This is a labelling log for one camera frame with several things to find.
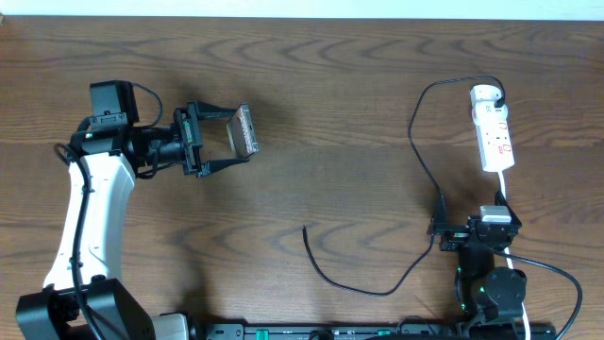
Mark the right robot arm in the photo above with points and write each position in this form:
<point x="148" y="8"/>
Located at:
<point x="491" y="296"/>

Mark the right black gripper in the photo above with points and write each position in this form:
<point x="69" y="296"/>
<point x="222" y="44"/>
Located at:
<point x="455" y="235"/>

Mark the white power strip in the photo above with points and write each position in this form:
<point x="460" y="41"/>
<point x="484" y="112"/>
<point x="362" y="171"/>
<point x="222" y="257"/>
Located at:
<point x="494" y="141"/>

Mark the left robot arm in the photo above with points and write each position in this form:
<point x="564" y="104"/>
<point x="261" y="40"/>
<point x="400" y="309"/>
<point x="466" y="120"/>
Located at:
<point x="83" y="296"/>

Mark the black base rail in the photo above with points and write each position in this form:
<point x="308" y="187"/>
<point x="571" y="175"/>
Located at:
<point x="406" y="330"/>

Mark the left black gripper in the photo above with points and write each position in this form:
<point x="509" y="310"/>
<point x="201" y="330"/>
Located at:
<point x="191" y="139"/>

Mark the white charger adapter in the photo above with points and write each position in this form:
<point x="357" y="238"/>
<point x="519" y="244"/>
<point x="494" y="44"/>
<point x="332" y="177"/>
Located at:
<point x="485" y="92"/>

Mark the bronze Galaxy smartphone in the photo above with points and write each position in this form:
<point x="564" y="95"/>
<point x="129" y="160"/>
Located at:
<point x="241" y="133"/>

